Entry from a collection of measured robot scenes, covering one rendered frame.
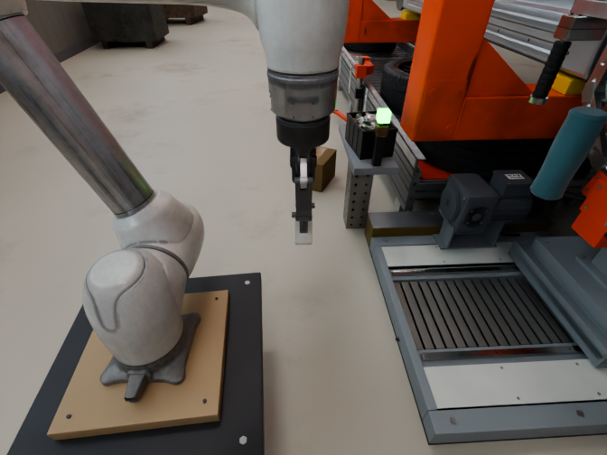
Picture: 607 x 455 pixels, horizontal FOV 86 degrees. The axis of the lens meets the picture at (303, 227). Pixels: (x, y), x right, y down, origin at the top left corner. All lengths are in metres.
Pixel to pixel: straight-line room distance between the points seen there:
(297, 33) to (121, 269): 0.51
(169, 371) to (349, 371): 0.59
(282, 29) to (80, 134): 0.48
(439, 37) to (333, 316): 1.00
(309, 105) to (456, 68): 0.92
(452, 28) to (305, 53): 0.89
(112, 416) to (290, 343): 0.60
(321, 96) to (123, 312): 0.51
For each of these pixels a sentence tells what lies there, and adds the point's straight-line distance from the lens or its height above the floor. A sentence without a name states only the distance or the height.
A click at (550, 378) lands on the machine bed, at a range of 1.31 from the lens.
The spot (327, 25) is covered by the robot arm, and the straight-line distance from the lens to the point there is 0.41.
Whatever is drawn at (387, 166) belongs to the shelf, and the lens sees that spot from 1.29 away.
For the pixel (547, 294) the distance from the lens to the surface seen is 1.48.
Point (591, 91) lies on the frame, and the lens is 1.33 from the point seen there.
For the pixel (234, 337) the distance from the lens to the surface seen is 0.90.
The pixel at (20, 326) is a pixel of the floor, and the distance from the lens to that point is 1.64.
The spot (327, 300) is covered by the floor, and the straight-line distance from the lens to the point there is 1.34.
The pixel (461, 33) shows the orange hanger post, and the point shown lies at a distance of 1.27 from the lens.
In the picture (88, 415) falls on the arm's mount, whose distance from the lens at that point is 0.88.
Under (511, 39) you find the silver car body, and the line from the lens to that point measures 1.87.
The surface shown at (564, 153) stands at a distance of 1.18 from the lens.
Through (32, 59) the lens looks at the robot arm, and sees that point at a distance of 0.77.
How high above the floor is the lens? 1.05
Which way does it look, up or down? 39 degrees down
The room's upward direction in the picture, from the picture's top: straight up
